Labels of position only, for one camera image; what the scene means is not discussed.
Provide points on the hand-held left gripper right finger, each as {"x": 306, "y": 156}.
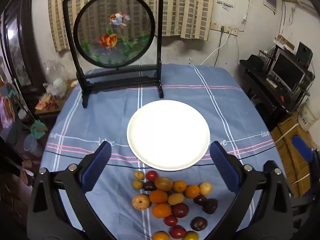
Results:
{"x": 222, "y": 165}

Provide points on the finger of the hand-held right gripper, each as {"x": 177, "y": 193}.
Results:
{"x": 302, "y": 148}

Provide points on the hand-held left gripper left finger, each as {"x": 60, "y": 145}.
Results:
{"x": 96, "y": 167}

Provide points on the small pale yellow plum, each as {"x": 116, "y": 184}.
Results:
{"x": 205, "y": 188}

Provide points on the small orange kumquat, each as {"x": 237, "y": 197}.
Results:
{"x": 192, "y": 191}
{"x": 179, "y": 186}
{"x": 161, "y": 236}

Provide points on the dark purple plum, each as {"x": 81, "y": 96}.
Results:
{"x": 210, "y": 205}
{"x": 200, "y": 200}
{"x": 149, "y": 186}
{"x": 199, "y": 224}

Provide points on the tan pear with stem hole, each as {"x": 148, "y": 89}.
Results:
{"x": 141, "y": 201}

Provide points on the white round plate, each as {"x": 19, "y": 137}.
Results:
{"x": 168, "y": 135}

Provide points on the dark red plum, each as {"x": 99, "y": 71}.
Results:
{"x": 179, "y": 210}

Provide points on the orange tangerine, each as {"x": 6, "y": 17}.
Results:
{"x": 161, "y": 210}
{"x": 158, "y": 196}

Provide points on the red cherry tomato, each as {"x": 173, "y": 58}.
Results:
{"x": 170, "y": 220}
{"x": 177, "y": 231}
{"x": 151, "y": 175}

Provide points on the green-yellow tangerine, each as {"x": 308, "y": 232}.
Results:
{"x": 191, "y": 236}

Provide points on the cardboard box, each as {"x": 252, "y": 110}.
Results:
{"x": 287, "y": 150}

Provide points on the white bucket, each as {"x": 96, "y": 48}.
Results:
{"x": 307, "y": 117}

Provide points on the blue striped tablecloth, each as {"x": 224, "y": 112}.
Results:
{"x": 100, "y": 120}

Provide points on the green plastic dustpan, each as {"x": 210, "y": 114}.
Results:
{"x": 37, "y": 130}

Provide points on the black computer desk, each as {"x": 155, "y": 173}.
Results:
{"x": 260, "y": 90}

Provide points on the computer monitor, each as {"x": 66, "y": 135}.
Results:
{"x": 287, "y": 73}

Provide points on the tray of red pieces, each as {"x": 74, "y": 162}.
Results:
{"x": 46, "y": 103}

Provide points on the white jar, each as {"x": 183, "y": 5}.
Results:
{"x": 59, "y": 86}

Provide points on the black speaker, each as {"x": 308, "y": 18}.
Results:
{"x": 303, "y": 52}

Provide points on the black hat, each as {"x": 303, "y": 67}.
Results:
{"x": 252, "y": 62}

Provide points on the pink patterned bag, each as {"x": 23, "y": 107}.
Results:
{"x": 5, "y": 113}

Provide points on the flat tan box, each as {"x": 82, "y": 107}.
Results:
{"x": 283, "y": 42}

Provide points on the clear plastic bag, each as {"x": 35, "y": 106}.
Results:
{"x": 53, "y": 67}

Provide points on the round goldfish screen black stand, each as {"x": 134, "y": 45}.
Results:
{"x": 115, "y": 42}

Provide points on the dark wooden cabinet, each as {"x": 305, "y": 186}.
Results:
{"x": 15, "y": 42}

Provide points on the beige checked curtain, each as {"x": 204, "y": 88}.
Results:
{"x": 187, "y": 10}

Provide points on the white wall socket strip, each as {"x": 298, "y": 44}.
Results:
{"x": 226, "y": 29}

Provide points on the white wall meter box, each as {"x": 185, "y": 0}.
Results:
{"x": 271, "y": 1}

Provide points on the paper wall notice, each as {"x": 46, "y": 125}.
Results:
{"x": 226, "y": 5}

